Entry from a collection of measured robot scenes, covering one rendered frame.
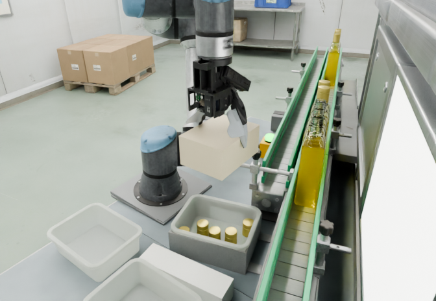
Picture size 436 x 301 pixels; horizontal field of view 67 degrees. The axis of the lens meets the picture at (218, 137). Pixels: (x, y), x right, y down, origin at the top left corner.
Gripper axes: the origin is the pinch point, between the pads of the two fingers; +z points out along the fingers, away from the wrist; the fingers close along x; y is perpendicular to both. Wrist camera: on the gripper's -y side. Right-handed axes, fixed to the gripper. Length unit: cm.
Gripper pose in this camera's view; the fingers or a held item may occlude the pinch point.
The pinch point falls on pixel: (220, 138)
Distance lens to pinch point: 78.0
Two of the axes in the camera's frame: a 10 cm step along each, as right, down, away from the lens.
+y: -5.8, 3.8, -7.2
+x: 8.1, 2.6, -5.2
